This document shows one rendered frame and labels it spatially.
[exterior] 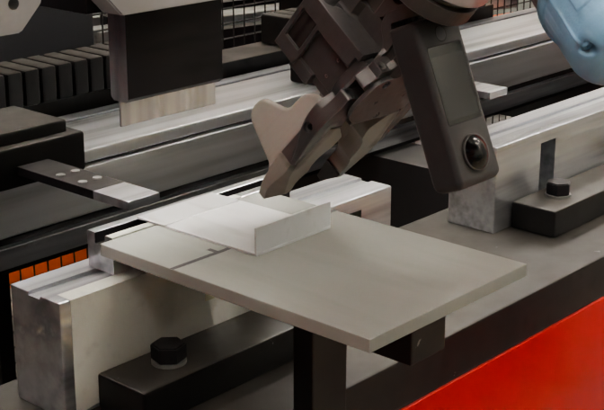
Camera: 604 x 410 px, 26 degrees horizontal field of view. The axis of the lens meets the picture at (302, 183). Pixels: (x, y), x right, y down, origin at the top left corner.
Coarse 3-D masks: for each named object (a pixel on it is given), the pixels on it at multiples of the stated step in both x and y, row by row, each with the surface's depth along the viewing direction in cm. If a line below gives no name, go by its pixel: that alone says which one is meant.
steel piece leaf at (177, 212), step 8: (192, 200) 108; (200, 200) 108; (208, 200) 108; (216, 200) 108; (224, 200) 108; (232, 200) 108; (168, 208) 106; (176, 208) 106; (184, 208) 106; (192, 208) 106; (200, 208) 106; (208, 208) 106; (216, 208) 106; (144, 216) 104; (152, 216) 104; (160, 216) 104; (168, 216) 104; (176, 216) 104; (184, 216) 104; (192, 216) 104; (160, 224) 102; (168, 224) 102
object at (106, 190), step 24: (0, 120) 120; (24, 120) 120; (48, 120) 120; (0, 144) 116; (24, 144) 117; (48, 144) 118; (72, 144) 120; (0, 168) 115; (24, 168) 116; (48, 168) 116; (72, 168) 116; (96, 192) 109; (120, 192) 109; (144, 192) 109
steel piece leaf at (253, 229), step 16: (224, 208) 106; (240, 208) 106; (256, 208) 106; (320, 208) 100; (176, 224) 102; (192, 224) 102; (208, 224) 102; (224, 224) 102; (240, 224) 102; (256, 224) 102; (272, 224) 97; (288, 224) 98; (304, 224) 99; (320, 224) 101; (208, 240) 99; (224, 240) 99; (240, 240) 99; (256, 240) 96; (272, 240) 97; (288, 240) 98
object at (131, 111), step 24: (216, 0) 104; (120, 24) 97; (144, 24) 98; (168, 24) 100; (192, 24) 102; (216, 24) 104; (120, 48) 98; (144, 48) 99; (168, 48) 101; (192, 48) 103; (216, 48) 105; (120, 72) 99; (144, 72) 99; (168, 72) 101; (192, 72) 103; (216, 72) 105; (120, 96) 99; (144, 96) 100; (168, 96) 103; (192, 96) 105; (120, 120) 100; (144, 120) 102
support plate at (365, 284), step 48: (144, 240) 99; (192, 240) 99; (336, 240) 99; (384, 240) 99; (432, 240) 99; (192, 288) 92; (240, 288) 90; (288, 288) 90; (336, 288) 90; (384, 288) 90; (432, 288) 90; (480, 288) 90; (336, 336) 84; (384, 336) 83
